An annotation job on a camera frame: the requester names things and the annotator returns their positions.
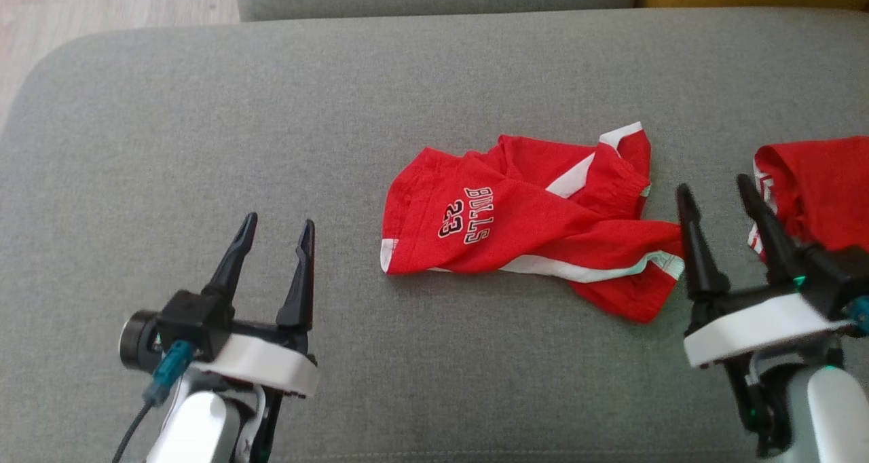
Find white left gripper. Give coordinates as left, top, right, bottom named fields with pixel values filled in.
left=193, top=212, right=320, bottom=399

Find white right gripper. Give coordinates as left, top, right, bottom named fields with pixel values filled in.
left=675, top=172, right=850, bottom=369

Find red jersey with white sleeves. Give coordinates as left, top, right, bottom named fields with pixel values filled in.
left=747, top=135, right=869, bottom=264

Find red Bulls basketball shorts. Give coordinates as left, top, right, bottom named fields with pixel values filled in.
left=380, top=122, right=686, bottom=325

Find left cable with teal plug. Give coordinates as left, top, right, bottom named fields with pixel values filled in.
left=111, top=339, right=199, bottom=463

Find cable with teal plug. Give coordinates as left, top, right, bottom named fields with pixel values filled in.
left=844, top=295, right=869, bottom=336
left=111, top=339, right=199, bottom=463

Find right cable with teal plug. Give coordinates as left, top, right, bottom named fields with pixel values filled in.
left=844, top=295, right=869, bottom=336

